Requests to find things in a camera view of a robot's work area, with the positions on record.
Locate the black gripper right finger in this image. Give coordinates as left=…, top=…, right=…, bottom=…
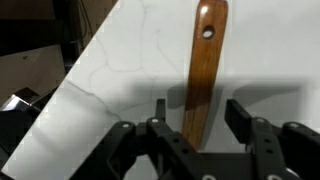
left=224, top=99, right=320, bottom=180

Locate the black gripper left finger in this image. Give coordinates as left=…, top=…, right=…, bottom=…
left=70, top=99, right=193, bottom=180

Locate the wooden ladle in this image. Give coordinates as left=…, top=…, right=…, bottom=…
left=182, top=0, right=228, bottom=149

